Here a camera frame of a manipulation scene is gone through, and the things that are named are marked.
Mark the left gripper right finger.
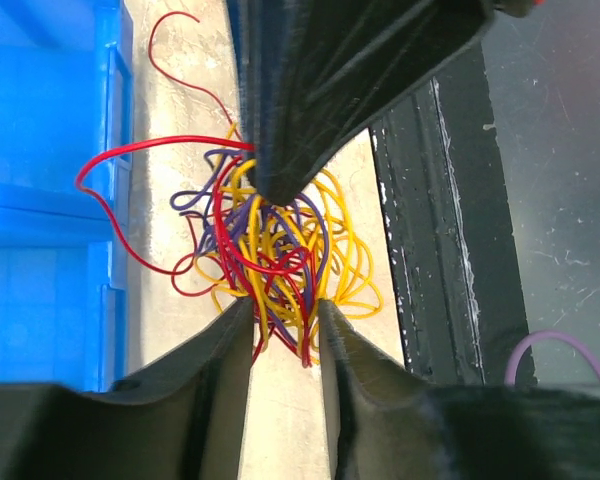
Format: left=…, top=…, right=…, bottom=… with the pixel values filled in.
left=318, top=300, right=600, bottom=479

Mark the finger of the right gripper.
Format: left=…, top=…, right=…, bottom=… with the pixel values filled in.
left=226, top=0, right=495, bottom=205

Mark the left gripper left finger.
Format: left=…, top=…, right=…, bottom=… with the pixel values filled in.
left=0, top=299, right=254, bottom=479

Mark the red yellow wire bundle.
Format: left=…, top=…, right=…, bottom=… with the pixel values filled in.
left=169, top=122, right=384, bottom=369

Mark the blue three-compartment plastic bin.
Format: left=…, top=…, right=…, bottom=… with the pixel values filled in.
left=0, top=1, right=134, bottom=391

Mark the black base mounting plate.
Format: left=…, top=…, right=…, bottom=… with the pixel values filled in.
left=369, top=47, right=529, bottom=385

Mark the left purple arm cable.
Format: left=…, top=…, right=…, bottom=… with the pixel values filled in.
left=504, top=329, right=600, bottom=386

